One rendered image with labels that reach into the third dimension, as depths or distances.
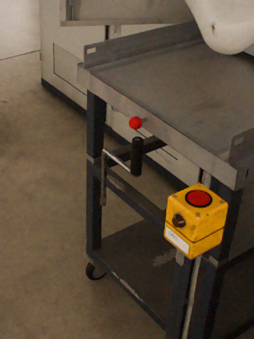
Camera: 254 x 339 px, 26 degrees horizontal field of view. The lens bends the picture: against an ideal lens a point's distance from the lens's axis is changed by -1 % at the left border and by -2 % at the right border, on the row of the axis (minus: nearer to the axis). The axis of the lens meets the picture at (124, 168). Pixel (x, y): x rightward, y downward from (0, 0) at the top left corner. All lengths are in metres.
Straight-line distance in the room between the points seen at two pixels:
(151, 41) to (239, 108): 0.40
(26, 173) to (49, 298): 0.77
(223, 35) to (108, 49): 0.62
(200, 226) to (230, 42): 0.34
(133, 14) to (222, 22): 0.93
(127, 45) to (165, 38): 0.14
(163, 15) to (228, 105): 0.63
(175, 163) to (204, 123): 1.14
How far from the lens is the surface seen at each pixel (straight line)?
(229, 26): 1.04
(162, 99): 1.43
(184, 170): 2.44
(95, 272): 2.05
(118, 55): 1.63
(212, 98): 1.46
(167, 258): 1.94
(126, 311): 1.99
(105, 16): 1.93
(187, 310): 1.20
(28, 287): 2.07
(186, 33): 1.79
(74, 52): 2.93
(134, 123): 1.36
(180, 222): 0.99
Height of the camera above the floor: 1.51
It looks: 35 degrees down
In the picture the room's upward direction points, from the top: 3 degrees clockwise
